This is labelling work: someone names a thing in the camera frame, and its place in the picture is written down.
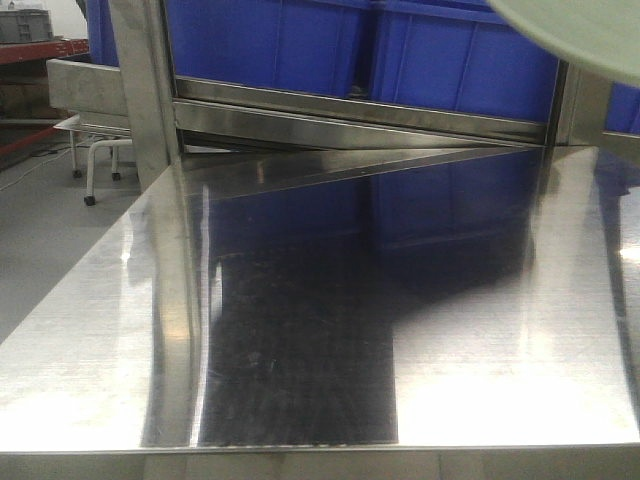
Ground green plate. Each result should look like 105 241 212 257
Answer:
490 0 639 87

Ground blue bin far right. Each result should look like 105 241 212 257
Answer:
605 83 639 134

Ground blue plastic bin right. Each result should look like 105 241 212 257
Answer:
369 1 558 122

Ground white stool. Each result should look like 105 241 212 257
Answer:
53 114 133 207

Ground red metal workbench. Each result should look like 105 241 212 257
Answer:
1 37 88 170

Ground grey crate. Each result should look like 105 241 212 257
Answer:
1 9 54 44

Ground stainless steel shelf rack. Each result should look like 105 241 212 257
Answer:
107 0 640 192

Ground stainless steel side table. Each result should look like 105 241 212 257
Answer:
46 54 131 137

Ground blue plastic bin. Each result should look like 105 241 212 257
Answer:
85 0 377 99
369 1 558 122

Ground blue plastic bin left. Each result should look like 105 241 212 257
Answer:
85 0 377 99

